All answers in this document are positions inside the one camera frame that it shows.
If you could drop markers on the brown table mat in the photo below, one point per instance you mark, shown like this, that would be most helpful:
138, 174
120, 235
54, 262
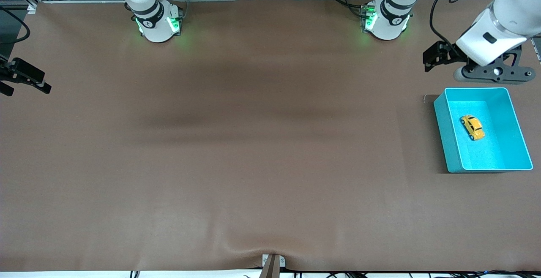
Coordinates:
270, 143

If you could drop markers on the yellow toy beetle car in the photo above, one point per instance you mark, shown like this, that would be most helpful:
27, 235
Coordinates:
472, 126

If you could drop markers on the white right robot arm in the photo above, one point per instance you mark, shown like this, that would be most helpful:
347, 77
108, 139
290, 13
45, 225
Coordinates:
154, 20

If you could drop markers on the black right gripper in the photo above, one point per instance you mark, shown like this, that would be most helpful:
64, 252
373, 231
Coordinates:
5, 73

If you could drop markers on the turquoise plastic bin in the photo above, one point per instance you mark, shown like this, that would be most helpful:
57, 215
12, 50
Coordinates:
498, 151

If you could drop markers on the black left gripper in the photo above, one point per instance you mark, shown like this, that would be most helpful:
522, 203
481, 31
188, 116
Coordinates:
449, 53

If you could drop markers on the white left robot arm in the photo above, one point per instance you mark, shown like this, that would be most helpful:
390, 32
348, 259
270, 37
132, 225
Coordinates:
494, 33

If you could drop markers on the metal table clamp bracket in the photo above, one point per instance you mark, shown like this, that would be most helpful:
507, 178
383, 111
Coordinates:
273, 264

